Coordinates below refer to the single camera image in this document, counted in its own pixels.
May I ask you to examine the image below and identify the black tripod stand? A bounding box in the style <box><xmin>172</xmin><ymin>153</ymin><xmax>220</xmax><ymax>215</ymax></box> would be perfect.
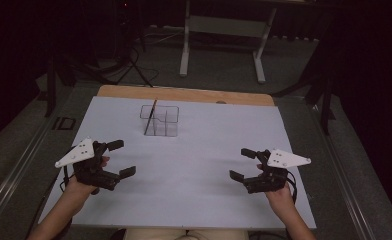
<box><xmin>95</xmin><ymin>0</ymin><xmax>156</xmax><ymax>88</ymax></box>

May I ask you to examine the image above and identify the person's left hand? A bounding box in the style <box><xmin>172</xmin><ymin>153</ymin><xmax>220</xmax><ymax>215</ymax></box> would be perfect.
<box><xmin>65</xmin><ymin>155</ymin><xmax>111</xmax><ymax>196</ymax></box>

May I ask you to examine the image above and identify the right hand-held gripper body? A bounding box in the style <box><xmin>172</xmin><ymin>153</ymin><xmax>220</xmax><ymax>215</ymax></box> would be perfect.
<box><xmin>243</xmin><ymin>148</ymin><xmax>312</xmax><ymax>195</ymax></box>

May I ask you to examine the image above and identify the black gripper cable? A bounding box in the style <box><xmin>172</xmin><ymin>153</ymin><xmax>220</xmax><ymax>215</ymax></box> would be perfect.
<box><xmin>284</xmin><ymin>169</ymin><xmax>299</xmax><ymax>205</ymax></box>
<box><xmin>59</xmin><ymin>165</ymin><xmax>74</xmax><ymax>195</ymax></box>

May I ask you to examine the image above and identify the grey metal stand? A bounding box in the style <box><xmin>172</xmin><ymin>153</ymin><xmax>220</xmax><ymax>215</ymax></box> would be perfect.
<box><xmin>179</xmin><ymin>0</ymin><xmax>279</xmax><ymax>84</ymax></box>

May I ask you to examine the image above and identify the metal floor rail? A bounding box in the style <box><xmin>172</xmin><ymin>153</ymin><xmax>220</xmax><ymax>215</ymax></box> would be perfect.
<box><xmin>307</xmin><ymin>101</ymin><xmax>377</xmax><ymax>240</ymax></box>
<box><xmin>0</xmin><ymin>111</ymin><xmax>58</xmax><ymax>231</ymax></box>

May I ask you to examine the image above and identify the person's right hand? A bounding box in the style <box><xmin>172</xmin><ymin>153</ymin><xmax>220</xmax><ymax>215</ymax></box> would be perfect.
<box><xmin>256</xmin><ymin>163</ymin><xmax>297</xmax><ymax>216</ymax></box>

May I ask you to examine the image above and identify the clear acrylic divided holder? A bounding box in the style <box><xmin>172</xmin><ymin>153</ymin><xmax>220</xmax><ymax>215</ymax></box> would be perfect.
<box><xmin>139</xmin><ymin>104</ymin><xmax>180</xmax><ymax>138</ymax></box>

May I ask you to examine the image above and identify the dark pencil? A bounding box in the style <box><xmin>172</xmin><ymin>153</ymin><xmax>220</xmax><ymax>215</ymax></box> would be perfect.
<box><xmin>143</xmin><ymin>98</ymin><xmax>159</xmax><ymax>136</ymax></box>

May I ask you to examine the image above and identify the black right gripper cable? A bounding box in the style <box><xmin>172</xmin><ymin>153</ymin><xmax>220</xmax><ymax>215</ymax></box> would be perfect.
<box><xmin>284</xmin><ymin>169</ymin><xmax>299</xmax><ymax>205</ymax></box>

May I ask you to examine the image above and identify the black metal stand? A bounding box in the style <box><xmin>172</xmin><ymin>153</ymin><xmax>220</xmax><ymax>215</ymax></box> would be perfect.
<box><xmin>273</xmin><ymin>31</ymin><xmax>338</xmax><ymax>136</ymax></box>

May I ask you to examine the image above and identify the black square floor frame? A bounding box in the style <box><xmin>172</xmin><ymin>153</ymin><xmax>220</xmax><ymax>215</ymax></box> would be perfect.
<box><xmin>51</xmin><ymin>116</ymin><xmax>77</xmax><ymax>132</ymax></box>

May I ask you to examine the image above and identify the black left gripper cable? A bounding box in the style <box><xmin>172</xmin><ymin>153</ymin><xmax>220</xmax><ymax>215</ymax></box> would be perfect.
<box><xmin>59</xmin><ymin>165</ymin><xmax>74</xmax><ymax>195</ymax></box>

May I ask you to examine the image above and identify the white table cover sheet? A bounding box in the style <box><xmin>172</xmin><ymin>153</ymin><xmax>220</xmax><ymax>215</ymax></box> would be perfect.
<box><xmin>38</xmin><ymin>95</ymin><xmax>317</xmax><ymax>230</ymax></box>

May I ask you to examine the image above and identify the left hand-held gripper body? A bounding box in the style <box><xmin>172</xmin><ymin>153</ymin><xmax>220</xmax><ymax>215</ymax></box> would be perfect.
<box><xmin>54</xmin><ymin>137</ymin><xmax>122</xmax><ymax>193</ymax></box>

